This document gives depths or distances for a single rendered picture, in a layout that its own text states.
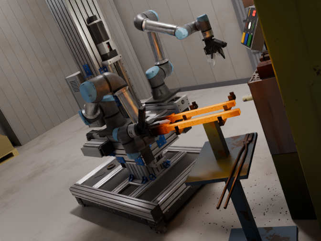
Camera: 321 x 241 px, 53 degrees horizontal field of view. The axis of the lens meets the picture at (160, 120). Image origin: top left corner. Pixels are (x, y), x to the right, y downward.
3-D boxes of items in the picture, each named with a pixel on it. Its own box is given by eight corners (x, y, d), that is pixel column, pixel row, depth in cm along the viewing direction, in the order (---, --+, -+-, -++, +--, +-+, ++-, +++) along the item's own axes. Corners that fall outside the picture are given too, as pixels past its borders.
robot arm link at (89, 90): (103, 119, 228) (113, 87, 178) (85, 129, 222) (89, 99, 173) (95, 105, 230) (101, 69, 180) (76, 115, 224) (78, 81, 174)
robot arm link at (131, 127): (132, 122, 178) (125, 128, 171) (138, 120, 176) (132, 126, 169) (137, 133, 180) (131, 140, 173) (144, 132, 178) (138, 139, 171)
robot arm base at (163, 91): (149, 100, 261) (144, 89, 258) (162, 92, 270) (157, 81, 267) (162, 98, 250) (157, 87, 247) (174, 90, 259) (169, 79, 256)
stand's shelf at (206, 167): (186, 186, 154) (184, 182, 153) (206, 144, 187) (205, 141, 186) (248, 179, 140) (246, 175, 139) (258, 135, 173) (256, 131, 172)
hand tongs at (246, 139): (226, 209, 123) (225, 207, 123) (216, 210, 125) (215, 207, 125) (254, 134, 171) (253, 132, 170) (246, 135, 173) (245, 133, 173)
